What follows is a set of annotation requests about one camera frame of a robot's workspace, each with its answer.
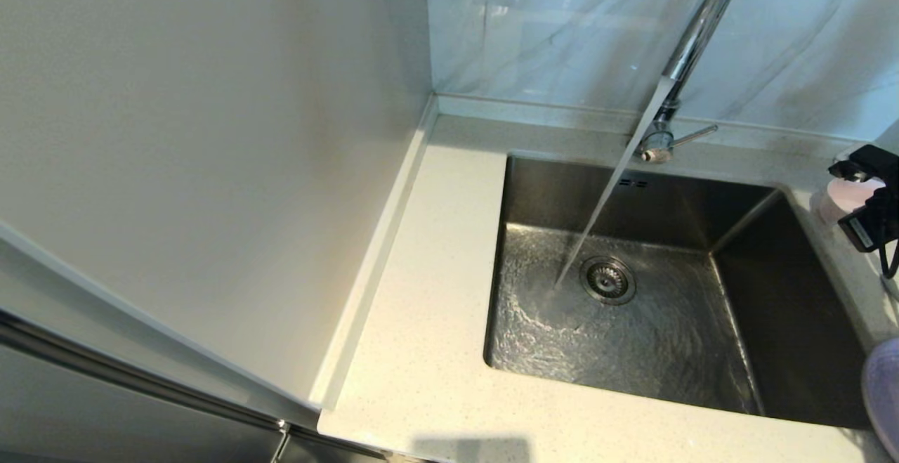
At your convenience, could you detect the chrome gooseneck faucet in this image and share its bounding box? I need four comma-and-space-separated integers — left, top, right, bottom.
636, 0, 747, 162

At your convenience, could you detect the stainless steel sink basin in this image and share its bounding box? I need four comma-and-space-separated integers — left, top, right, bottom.
483, 154, 872, 430

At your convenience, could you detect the lilac plate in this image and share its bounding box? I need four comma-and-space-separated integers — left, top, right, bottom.
862, 338, 899, 458

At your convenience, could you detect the steel bar door handle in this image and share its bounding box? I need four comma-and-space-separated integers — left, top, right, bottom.
0, 301, 290, 434

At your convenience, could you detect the running water stream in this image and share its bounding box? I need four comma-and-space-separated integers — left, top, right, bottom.
553, 77, 674, 289

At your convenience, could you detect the round metal drain strainer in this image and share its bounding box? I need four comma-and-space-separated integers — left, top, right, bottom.
580, 256, 638, 306

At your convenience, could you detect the chrome faucet lever handle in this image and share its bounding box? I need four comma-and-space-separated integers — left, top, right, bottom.
638, 124, 719, 165

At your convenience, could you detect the pink bowl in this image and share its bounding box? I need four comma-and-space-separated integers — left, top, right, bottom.
818, 176, 887, 226

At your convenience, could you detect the grey cabinet door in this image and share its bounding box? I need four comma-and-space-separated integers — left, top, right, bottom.
0, 210, 321, 463

